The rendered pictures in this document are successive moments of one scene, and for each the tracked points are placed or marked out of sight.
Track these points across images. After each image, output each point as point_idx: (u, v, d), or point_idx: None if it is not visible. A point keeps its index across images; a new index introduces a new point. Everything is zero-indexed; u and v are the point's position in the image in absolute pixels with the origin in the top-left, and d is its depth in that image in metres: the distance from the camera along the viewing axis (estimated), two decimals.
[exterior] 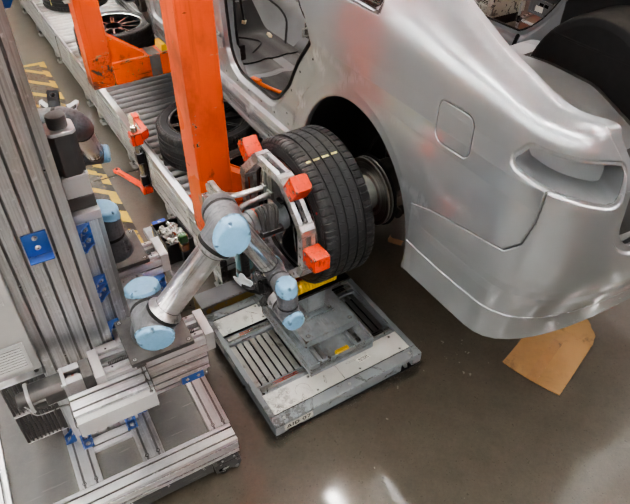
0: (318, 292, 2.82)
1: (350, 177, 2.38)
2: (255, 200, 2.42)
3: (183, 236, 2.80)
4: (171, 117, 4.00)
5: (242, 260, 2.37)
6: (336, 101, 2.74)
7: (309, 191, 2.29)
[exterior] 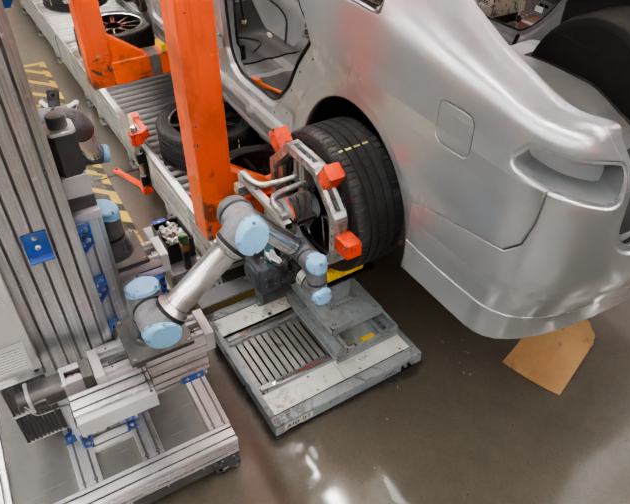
0: (345, 280, 2.88)
1: (381, 166, 2.44)
2: (288, 189, 2.48)
3: (183, 236, 2.80)
4: (171, 117, 4.00)
5: (275, 247, 2.43)
6: (336, 101, 2.74)
7: (342, 179, 2.35)
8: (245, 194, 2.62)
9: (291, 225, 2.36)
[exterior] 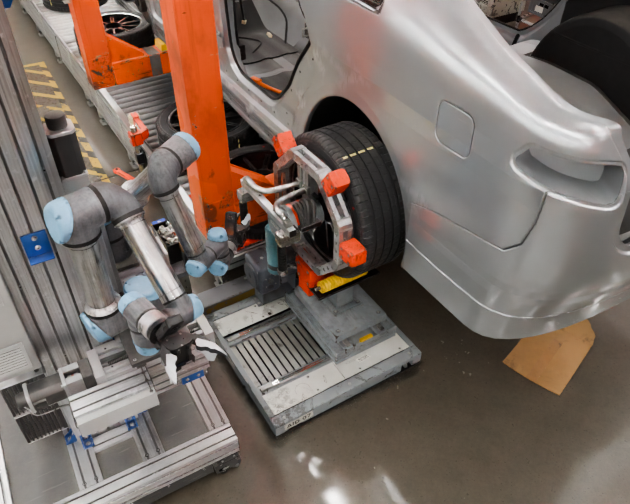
0: (349, 287, 2.85)
1: (386, 172, 2.41)
2: (292, 195, 2.44)
3: None
4: (171, 117, 4.00)
5: (279, 254, 2.40)
6: (336, 101, 2.74)
7: (347, 186, 2.32)
8: (248, 200, 2.59)
9: (295, 232, 2.33)
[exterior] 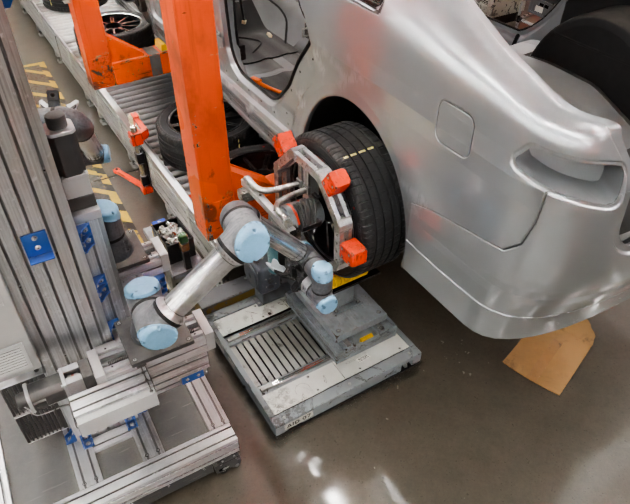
0: (349, 287, 2.85)
1: (387, 172, 2.41)
2: (292, 195, 2.45)
3: (183, 236, 2.80)
4: (171, 117, 4.00)
5: (280, 254, 2.40)
6: (336, 101, 2.74)
7: (347, 185, 2.32)
8: (248, 200, 2.59)
9: (296, 232, 2.33)
